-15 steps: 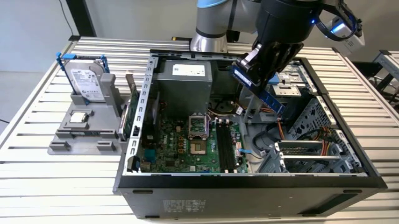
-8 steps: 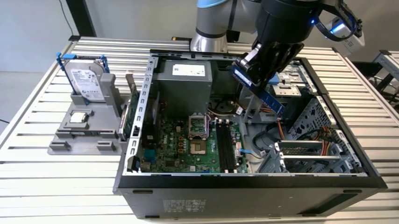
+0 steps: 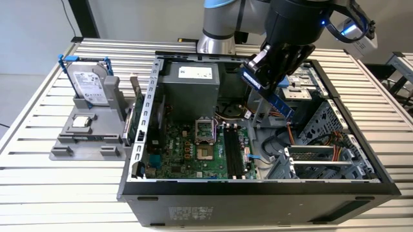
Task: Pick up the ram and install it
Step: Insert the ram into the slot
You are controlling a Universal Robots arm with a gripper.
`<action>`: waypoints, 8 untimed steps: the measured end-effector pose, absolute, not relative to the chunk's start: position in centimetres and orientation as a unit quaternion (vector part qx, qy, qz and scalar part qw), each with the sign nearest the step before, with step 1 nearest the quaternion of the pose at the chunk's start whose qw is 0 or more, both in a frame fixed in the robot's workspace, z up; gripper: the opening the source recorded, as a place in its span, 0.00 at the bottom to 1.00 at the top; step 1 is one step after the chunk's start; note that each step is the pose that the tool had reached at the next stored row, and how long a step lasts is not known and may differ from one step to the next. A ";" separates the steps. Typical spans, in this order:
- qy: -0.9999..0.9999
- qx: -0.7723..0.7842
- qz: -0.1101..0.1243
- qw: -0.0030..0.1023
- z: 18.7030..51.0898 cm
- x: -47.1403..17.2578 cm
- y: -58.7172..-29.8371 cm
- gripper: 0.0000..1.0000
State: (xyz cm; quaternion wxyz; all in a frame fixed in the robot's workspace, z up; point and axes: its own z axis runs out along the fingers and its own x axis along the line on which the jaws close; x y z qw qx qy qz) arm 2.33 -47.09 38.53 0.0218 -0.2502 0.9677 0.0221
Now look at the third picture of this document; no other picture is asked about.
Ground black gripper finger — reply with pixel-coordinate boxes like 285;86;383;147
244;43;285;91
282;44;317;81

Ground black RAM slot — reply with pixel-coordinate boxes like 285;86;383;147
225;124;236;179
233;124;245;179

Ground metal drive cage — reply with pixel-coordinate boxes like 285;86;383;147
248;61;327;126

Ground black round speaker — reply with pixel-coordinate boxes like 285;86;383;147
225;104;245;118

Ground grey Dell power supply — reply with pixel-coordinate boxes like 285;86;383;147
158;61;222;119

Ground metal socket cover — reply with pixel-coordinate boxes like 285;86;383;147
194;117;217;144

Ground CPU socket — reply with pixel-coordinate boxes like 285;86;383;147
196;144;216;161

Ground metal disk bay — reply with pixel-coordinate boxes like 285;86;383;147
268;144;371;181

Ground green graphics card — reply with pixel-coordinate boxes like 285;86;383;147
125;76;145;147

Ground green motherboard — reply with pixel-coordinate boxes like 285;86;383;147
143;118;260;181

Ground black open PC case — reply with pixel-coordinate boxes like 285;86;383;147
115;49;401;228

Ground hard disk in blue carrier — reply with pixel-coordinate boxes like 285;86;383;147
58;55;114;107

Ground silver CPU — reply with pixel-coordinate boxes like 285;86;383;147
71;116;93;128

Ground grey plastic parts rack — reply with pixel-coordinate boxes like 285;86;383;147
49;76;135;161

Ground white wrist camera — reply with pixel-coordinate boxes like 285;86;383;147
336;19;379;58

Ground black camera cable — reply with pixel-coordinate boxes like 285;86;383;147
325;0;377;44

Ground grey wire bundle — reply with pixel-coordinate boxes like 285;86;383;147
214;112;249;125

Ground orange wire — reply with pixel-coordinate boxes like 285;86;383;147
287;122;297;146

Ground black cable bundle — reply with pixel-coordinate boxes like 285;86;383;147
264;134;292;165

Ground aluminium frame cart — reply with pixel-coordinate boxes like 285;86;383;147
364;51;413;108

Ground red yellow power wires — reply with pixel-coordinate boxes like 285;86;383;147
332;131;348;162

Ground black upright post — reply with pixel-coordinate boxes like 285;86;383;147
69;0;102;39

